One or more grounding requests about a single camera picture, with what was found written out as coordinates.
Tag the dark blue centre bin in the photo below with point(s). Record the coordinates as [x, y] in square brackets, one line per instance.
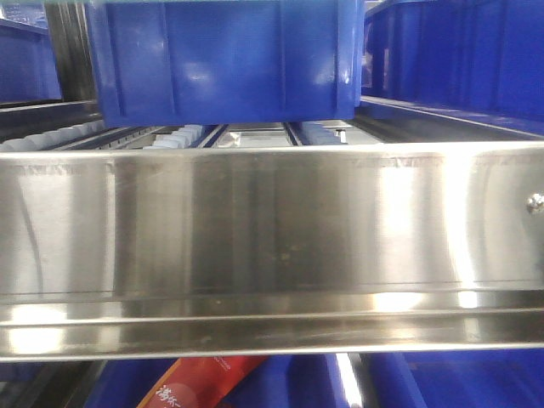
[220, 62]

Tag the dark blue bin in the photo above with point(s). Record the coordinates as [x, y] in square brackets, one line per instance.
[471, 55]
[28, 69]
[220, 62]
[284, 380]
[478, 378]

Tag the dark blue bin left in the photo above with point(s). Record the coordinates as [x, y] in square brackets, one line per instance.
[28, 69]

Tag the dark blue lower right bin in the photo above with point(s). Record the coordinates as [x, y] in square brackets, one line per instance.
[478, 378]

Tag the white roller track centre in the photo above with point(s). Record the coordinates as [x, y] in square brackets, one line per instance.
[182, 138]

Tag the white roller track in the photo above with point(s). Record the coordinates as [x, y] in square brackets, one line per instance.
[50, 139]
[182, 138]

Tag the red printed package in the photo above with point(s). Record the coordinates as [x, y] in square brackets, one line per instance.
[200, 381]

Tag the white roller track left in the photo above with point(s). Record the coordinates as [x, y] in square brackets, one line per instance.
[50, 139]

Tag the round metal bolt head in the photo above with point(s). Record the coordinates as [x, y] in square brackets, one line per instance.
[535, 203]

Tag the stainless steel shelf rail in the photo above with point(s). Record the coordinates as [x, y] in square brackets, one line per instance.
[166, 253]

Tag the steel upright post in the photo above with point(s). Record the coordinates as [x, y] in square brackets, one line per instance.
[350, 369]

